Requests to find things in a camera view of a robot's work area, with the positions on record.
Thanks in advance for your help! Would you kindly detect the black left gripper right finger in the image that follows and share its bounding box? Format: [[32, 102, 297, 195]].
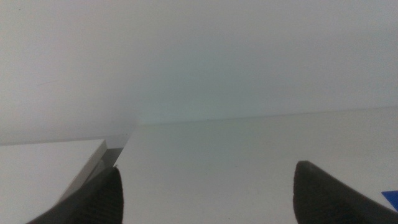
[[292, 160, 398, 224]]

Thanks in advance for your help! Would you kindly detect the white side table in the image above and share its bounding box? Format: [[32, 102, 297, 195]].
[[0, 139, 108, 224]]

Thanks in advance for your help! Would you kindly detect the blue rectangular mat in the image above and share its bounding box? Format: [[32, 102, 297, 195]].
[[381, 190, 398, 212]]

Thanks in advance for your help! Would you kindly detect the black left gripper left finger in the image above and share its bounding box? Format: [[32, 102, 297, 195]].
[[27, 166, 124, 224]]

